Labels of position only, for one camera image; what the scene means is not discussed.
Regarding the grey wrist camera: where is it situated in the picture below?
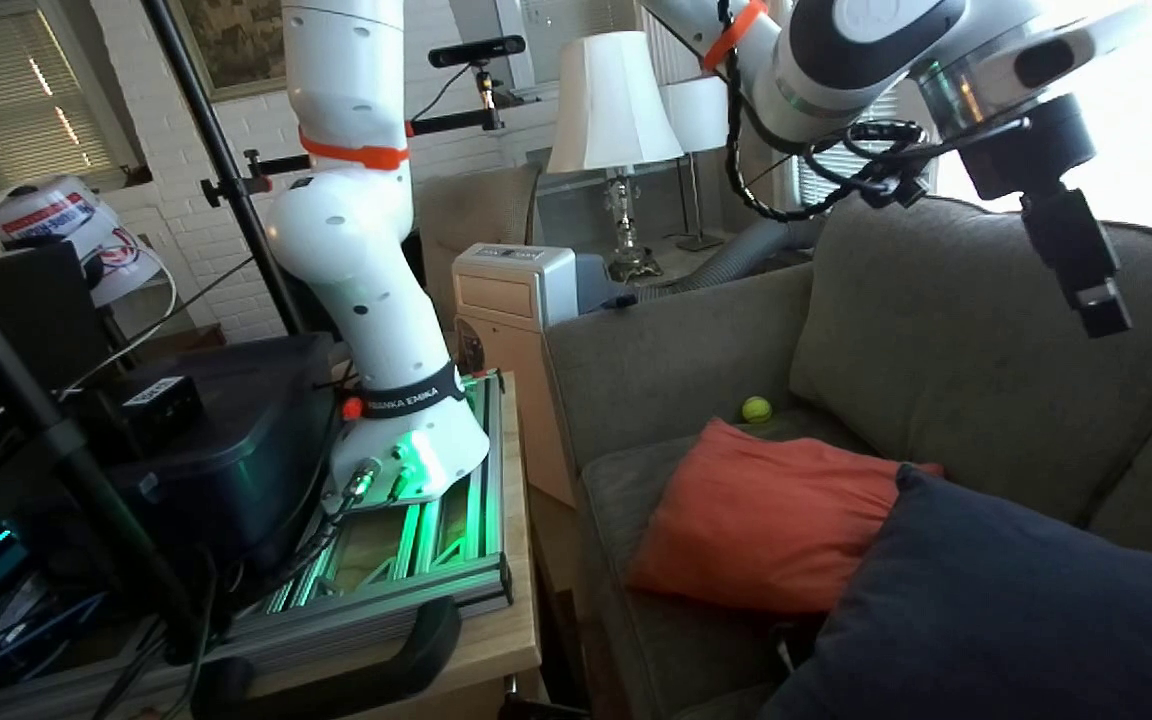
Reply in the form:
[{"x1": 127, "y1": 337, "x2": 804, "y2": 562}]
[{"x1": 988, "y1": 25, "x2": 1102, "y2": 94}]

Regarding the small black adapter box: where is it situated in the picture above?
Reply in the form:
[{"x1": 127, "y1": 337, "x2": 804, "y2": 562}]
[{"x1": 115, "y1": 371, "x2": 208, "y2": 424}]

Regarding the dark blue pillow teal piping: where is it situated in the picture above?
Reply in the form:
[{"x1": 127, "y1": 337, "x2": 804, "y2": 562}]
[{"x1": 756, "y1": 465, "x2": 1152, "y2": 720}]

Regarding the thick black tripod pole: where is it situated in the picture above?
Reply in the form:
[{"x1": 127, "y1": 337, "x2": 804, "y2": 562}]
[{"x1": 0, "y1": 234, "x2": 224, "y2": 658}]

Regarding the white lamp glass base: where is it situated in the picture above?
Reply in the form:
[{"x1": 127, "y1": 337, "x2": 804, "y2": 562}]
[{"x1": 544, "y1": 27, "x2": 686, "y2": 286}]

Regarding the white bucket red-blue print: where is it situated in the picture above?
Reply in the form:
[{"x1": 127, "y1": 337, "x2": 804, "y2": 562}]
[{"x1": 0, "y1": 171, "x2": 167, "y2": 311}]

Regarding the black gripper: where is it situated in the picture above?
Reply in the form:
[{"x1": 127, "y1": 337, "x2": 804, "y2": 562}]
[{"x1": 951, "y1": 90, "x2": 1134, "y2": 340}]

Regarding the white framed window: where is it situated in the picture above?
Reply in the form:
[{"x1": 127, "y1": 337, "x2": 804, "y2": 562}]
[{"x1": 0, "y1": 0, "x2": 152, "y2": 209}]

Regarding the small orange strap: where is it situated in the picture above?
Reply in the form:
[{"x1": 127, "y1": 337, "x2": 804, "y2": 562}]
[{"x1": 701, "y1": 0, "x2": 772, "y2": 76}]

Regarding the orange pillow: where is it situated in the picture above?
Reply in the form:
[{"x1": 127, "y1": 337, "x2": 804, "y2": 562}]
[{"x1": 622, "y1": 415, "x2": 946, "y2": 621}]

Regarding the wide orange strap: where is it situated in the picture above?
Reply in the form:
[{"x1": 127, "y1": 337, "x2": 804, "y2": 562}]
[{"x1": 295, "y1": 127, "x2": 417, "y2": 176}]

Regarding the white table lamp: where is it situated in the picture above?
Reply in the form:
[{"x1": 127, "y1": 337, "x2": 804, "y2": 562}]
[{"x1": 658, "y1": 70, "x2": 739, "y2": 257}]

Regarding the black camera boom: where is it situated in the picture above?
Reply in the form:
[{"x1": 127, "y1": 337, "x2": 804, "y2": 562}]
[{"x1": 195, "y1": 98, "x2": 540, "y2": 212}]

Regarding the black curved clamp handle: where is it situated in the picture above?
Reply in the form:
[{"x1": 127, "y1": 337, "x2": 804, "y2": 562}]
[{"x1": 191, "y1": 597, "x2": 468, "y2": 720}]

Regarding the black controller box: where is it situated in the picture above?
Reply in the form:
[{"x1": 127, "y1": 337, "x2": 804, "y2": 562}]
[{"x1": 90, "y1": 331, "x2": 354, "y2": 575}]

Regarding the thin black stand pole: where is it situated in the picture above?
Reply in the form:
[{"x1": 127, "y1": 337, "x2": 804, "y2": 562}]
[{"x1": 140, "y1": 0, "x2": 317, "y2": 340}]

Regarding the grey fabric sofa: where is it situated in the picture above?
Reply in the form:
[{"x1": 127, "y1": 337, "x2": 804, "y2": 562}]
[{"x1": 540, "y1": 192, "x2": 1152, "y2": 720}]

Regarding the black stereo camera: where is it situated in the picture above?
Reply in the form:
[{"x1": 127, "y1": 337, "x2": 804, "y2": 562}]
[{"x1": 425, "y1": 31, "x2": 532, "y2": 76}]

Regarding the framed painting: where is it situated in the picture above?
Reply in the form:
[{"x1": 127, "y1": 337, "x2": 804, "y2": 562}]
[{"x1": 170, "y1": 0, "x2": 286, "y2": 98}]

